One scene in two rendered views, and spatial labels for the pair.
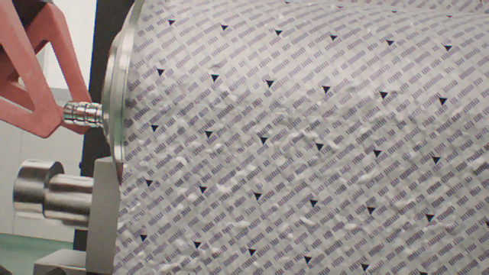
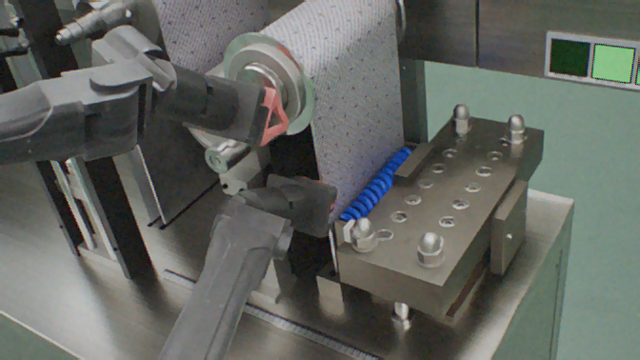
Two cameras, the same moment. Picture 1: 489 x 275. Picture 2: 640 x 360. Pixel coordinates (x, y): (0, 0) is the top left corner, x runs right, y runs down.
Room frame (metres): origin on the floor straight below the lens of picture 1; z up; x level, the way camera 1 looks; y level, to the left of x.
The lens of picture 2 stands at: (0.12, 0.73, 1.65)
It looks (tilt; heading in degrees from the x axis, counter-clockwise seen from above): 35 degrees down; 300
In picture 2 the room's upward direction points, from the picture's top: 10 degrees counter-clockwise
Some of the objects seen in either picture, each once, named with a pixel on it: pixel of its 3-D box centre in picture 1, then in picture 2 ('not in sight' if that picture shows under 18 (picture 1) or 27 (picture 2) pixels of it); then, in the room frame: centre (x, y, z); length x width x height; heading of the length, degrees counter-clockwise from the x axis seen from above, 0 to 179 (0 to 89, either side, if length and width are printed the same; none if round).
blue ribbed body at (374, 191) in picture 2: not in sight; (380, 187); (0.46, -0.05, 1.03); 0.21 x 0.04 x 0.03; 81
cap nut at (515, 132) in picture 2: not in sight; (515, 126); (0.28, -0.22, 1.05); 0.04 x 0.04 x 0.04
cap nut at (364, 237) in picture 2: not in sight; (363, 231); (0.43, 0.09, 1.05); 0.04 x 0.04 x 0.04
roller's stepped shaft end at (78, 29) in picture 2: not in sight; (74, 31); (0.82, 0.10, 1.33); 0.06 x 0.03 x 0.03; 81
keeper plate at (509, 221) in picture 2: not in sight; (510, 228); (0.26, -0.07, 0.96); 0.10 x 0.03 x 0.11; 81
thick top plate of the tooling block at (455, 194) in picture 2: not in sight; (450, 200); (0.35, -0.07, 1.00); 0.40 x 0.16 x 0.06; 81
